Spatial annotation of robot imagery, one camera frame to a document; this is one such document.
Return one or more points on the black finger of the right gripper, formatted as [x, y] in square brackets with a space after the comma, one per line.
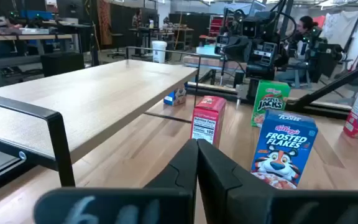
[227, 46]
[243, 49]

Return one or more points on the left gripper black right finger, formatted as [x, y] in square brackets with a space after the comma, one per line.
[244, 199]

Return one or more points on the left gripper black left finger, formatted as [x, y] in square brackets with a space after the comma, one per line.
[166, 199]

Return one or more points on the green Apple Jacks cereal box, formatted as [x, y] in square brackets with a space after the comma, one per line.
[270, 99]

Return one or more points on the blue Frosted Flakes cereal box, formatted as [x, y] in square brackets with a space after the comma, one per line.
[171, 99]
[284, 143]

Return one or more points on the neighbour rig black robot arm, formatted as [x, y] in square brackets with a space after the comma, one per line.
[325, 49]

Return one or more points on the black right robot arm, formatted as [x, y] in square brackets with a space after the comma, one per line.
[261, 73]

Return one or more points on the wooden shelf with black legs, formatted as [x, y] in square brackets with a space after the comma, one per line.
[89, 93]

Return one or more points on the red tool cart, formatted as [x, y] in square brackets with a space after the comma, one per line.
[216, 26]

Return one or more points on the white bucket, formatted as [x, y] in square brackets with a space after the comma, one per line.
[159, 53]

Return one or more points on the white hanging sheet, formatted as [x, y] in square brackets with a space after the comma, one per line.
[340, 26]

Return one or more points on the black high table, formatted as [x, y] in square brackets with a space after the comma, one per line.
[148, 29]

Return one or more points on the black stool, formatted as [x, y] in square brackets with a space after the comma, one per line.
[117, 35]

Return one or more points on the brown curtain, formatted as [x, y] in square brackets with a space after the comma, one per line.
[104, 21]

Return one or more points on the black cabinet box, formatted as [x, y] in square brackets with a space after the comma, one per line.
[62, 63]

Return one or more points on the blue crate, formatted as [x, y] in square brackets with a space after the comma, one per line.
[36, 15]

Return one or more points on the grey flat case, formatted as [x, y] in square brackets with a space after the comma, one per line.
[33, 30]

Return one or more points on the wooden workshop desk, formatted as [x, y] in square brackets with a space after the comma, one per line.
[26, 36]

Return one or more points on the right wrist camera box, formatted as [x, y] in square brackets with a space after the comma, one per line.
[249, 28]

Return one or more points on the black aluminium rig frame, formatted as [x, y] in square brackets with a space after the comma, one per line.
[322, 90]

